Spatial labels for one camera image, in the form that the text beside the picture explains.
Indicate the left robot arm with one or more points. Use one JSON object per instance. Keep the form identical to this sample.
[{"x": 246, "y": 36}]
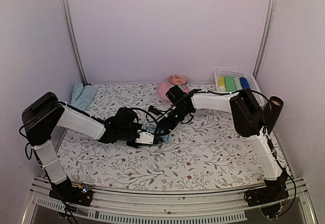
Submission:
[{"x": 42, "y": 117}]

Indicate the light blue towel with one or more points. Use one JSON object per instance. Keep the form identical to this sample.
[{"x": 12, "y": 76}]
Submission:
[{"x": 82, "y": 95}]

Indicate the pink plate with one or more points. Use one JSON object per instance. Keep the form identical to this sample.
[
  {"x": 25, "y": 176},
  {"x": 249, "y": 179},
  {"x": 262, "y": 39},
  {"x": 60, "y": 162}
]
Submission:
[{"x": 162, "y": 89}]

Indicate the patterned bowl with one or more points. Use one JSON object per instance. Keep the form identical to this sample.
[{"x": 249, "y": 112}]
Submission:
[{"x": 178, "y": 79}]

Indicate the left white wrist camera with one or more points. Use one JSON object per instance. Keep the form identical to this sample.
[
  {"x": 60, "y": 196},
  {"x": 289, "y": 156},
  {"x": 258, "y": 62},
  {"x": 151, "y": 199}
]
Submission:
[{"x": 148, "y": 138}]

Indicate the white plastic basket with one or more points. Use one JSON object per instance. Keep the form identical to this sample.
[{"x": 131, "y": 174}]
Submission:
[{"x": 232, "y": 73}]

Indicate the pale green rolled towel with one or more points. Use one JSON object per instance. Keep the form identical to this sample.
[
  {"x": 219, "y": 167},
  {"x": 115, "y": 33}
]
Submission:
[{"x": 237, "y": 83}]

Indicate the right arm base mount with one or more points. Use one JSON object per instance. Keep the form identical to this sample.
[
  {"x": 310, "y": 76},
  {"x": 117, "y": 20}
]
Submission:
[{"x": 264, "y": 195}]

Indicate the right aluminium post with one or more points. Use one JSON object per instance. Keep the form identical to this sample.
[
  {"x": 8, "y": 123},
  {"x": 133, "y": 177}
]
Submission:
[{"x": 266, "y": 31}]

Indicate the blue orange dotted towel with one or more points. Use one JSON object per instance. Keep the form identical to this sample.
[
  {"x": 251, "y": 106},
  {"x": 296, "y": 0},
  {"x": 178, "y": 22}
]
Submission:
[{"x": 160, "y": 136}]

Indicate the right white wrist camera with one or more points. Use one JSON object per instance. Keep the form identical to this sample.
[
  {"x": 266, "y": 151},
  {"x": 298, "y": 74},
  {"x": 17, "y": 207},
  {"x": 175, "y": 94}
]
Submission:
[{"x": 154, "y": 110}]

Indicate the floral tablecloth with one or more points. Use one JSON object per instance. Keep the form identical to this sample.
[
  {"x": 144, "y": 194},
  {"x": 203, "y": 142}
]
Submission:
[{"x": 204, "y": 153}]

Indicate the dark brown cup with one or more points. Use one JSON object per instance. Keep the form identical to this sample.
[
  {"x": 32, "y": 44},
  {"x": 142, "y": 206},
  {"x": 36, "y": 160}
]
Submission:
[{"x": 272, "y": 111}]

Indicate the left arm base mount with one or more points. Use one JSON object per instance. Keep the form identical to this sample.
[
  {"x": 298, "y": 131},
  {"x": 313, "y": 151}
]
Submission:
[{"x": 67, "y": 193}]

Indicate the aluminium post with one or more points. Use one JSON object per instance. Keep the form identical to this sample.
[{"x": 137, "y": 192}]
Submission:
[
  {"x": 73, "y": 41},
  {"x": 266, "y": 31}
]

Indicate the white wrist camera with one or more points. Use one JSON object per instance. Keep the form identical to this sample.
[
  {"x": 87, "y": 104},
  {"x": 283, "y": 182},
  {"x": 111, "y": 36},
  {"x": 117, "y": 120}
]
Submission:
[
  {"x": 154, "y": 110},
  {"x": 148, "y": 138}
]

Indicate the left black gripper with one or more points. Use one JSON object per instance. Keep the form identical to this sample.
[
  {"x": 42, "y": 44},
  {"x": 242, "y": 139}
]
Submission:
[{"x": 137, "y": 125}]

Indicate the left aluminium post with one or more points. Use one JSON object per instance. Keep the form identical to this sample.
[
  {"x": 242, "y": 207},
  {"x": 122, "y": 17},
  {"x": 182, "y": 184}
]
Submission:
[{"x": 73, "y": 41}]

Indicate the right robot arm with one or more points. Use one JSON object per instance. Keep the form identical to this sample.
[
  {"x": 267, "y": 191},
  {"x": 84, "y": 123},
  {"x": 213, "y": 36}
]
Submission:
[{"x": 250, "y": 121}]

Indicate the blue rolled towel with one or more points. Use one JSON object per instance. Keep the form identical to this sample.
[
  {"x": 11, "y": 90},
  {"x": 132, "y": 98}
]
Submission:
[{"x": 244, "y": 83}]

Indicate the aluminium front rail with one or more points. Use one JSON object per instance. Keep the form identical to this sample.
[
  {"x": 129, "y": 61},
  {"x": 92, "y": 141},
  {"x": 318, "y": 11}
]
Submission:
[{"x": 113, "y": 205}]

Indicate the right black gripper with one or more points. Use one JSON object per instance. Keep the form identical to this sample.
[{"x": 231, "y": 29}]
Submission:
[{"x": 164, "y": 127}]

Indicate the yellow rolled towel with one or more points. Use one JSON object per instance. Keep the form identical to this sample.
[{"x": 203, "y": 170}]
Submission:
[{"x": 221, "y": 84}]

